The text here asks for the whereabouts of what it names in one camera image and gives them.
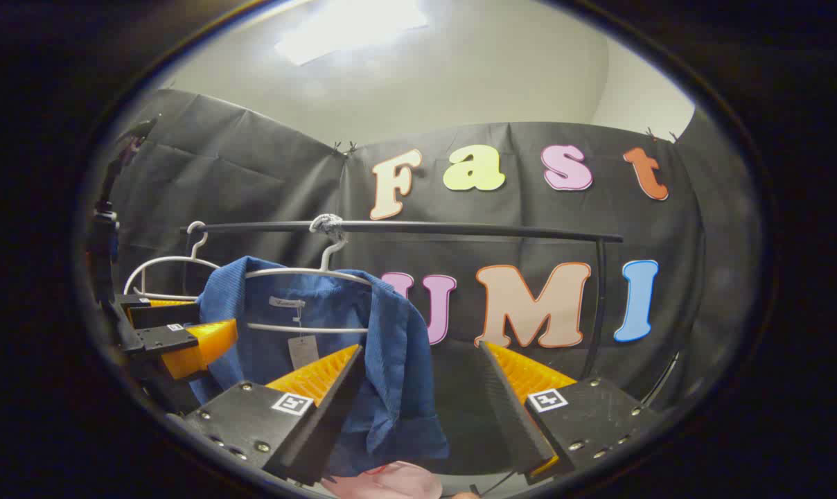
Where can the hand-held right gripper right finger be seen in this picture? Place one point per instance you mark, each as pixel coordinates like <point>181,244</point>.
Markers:
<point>515,416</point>

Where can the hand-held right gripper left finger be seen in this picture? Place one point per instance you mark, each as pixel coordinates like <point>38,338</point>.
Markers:
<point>327,424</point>

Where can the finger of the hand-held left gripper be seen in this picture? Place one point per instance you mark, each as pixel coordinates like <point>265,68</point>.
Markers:
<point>165,338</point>
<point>162,315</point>

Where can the blue ribbed shirt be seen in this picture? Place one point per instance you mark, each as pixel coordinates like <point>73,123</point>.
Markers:
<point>391,360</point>

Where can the white clothes hanger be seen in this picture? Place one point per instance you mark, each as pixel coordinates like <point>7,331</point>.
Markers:
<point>169,259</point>
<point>307,328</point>

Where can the black clothes rack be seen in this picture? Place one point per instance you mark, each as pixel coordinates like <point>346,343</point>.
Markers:
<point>460,227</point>

